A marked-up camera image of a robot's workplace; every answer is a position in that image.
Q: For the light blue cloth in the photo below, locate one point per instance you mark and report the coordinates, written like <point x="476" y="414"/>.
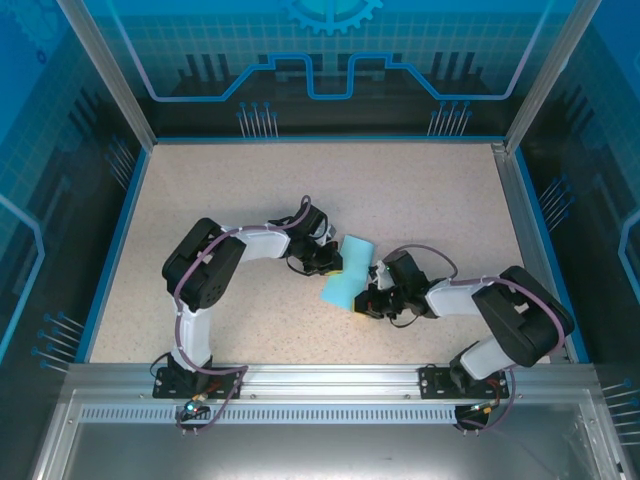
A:
<point x="357" y="250"/>

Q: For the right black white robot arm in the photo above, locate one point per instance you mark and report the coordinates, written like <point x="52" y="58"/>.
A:
<point x="520" y="320"/>

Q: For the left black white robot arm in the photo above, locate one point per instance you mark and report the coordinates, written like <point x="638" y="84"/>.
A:
<point x="205" y="270"/>

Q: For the slotted metal strip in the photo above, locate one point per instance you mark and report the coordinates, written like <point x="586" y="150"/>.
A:
<point x="325" y="414"/>

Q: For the blue printed panel with gear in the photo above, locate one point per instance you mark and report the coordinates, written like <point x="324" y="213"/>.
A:
<point x="320" y="115"/>

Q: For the grey metal tray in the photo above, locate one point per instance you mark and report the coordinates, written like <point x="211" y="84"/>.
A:
<point x="325" y="450"/>

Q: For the blue printed side panel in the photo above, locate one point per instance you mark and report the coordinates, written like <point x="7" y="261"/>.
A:
<point x="40" y="200"/>
<point x="600" y="200"/>

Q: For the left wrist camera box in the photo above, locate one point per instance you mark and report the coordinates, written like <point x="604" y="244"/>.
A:
<point x="332" y="234"/>

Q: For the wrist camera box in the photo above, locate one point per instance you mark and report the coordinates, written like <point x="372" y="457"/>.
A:
<point x="378" y="275"/>
<point x="332" y="234"/>

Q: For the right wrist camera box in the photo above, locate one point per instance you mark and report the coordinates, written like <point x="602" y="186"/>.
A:
<point x="378" y="275"/>

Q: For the long aluminium mounting rail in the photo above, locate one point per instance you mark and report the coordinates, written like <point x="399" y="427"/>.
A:
<point x="325" y="380"/>

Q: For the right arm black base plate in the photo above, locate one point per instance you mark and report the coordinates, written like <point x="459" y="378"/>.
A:
<point x="432" y="382"/>

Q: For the aluminium side rail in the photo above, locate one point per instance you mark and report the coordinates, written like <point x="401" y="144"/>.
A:
<point x="517" y="200"/>

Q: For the blue table border frame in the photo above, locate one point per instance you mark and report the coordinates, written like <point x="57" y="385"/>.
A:
<point x="132" y="200"/>

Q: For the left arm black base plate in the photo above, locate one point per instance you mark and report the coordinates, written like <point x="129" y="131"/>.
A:
<point x="167" y="390"/>

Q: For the aluminium frame post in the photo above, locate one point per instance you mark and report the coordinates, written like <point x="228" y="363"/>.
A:
<point x="548" y="75"/>
<point x="112" y="75"/>

